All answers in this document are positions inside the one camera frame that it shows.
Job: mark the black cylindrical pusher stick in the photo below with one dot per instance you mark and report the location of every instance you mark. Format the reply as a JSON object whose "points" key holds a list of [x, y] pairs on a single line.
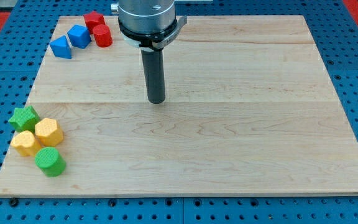
{"points": [[154, 75]]}

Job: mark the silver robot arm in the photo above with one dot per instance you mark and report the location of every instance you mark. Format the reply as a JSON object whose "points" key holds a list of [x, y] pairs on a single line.
{"points": [[150, 25]]}

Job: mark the red cylinder block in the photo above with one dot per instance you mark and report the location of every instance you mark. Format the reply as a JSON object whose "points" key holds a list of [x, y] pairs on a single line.
{"points": [[102, 35]]}

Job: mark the red star block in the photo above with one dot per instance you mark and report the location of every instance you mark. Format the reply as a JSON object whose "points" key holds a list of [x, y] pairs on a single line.
{"points": [[93, 19]]}

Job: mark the blue cube block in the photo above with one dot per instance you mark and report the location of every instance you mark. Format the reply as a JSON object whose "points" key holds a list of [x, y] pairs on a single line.
{"points": [[79, 36]]}

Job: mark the blue triangle block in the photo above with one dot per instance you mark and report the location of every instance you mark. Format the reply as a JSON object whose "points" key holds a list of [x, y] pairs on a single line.
{"points": [[60, 47]]}

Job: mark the wooden board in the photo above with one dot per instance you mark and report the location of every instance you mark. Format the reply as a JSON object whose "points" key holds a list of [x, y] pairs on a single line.
{"points": [[250, 111]]}

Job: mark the yellow hexagon block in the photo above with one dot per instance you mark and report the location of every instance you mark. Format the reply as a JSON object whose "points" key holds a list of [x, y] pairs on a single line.
{"points": [[49, 132]]}

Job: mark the green star block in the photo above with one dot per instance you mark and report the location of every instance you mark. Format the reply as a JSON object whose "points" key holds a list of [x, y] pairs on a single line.
{"points": [[24, 119]]}

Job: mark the green cylinder block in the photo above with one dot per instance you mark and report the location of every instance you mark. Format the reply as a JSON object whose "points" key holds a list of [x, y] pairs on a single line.
{"points": [[50, 162]]}

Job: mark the yellow heart block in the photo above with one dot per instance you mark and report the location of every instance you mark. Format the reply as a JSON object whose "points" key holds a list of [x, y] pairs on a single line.
{"points": [[26, 144]]}

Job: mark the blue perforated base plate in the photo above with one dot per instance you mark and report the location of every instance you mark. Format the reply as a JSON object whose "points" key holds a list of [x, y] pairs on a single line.
{"points": [[23, 42]]}

